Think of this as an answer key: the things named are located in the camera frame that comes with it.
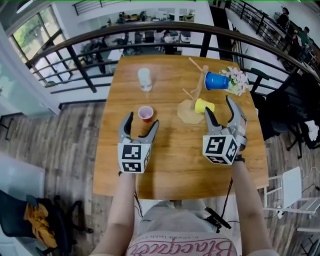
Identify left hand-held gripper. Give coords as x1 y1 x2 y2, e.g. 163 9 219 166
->
116 111 160 174

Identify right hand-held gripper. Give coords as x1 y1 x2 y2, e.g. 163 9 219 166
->
201 95 249 167

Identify red plastic cup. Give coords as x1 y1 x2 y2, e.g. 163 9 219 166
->
137 105 154 123

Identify yellow plastic cup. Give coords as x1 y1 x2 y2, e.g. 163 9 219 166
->
194 98 216 115

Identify wooden cup tree stand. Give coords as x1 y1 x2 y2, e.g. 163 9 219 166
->
176 57 210 125

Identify blue plastic cup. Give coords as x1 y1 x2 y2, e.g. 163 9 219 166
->
204 71 230 91

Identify person's right forearm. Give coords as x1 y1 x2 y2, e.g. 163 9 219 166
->
231 159 273 254

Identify person's left forearm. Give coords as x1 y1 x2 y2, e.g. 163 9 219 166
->
92 172 137 256

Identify clear plastic cup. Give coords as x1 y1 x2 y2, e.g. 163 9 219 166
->
137 68 153 92

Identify person's right hand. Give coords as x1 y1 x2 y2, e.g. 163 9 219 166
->
238 116 248 136

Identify pink flowers in pot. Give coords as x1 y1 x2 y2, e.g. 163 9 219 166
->
219 66 250 97

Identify black office chair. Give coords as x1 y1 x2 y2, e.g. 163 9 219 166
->
284 82 320 156
249 67 301 160
0 189 93 256

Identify white crumpled cloth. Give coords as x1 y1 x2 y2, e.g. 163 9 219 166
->
305 119 320 141

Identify white folding chair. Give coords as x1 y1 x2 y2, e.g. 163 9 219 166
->
263 166 320 220

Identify white shirt pink print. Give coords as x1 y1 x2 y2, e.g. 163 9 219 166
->
126 199 276 256

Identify black clip device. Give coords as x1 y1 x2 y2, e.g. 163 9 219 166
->
203 206 232 233

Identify white cabinet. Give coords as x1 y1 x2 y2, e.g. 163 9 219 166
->
0 154 46 201

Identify mustard yellow cloth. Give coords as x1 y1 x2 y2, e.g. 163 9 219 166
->
23 202 58 248

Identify large glass window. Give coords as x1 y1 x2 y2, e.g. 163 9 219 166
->
12 6 63 55

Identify thin black cable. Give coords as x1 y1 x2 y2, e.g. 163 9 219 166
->
133 191 143 218
222 177 234 221

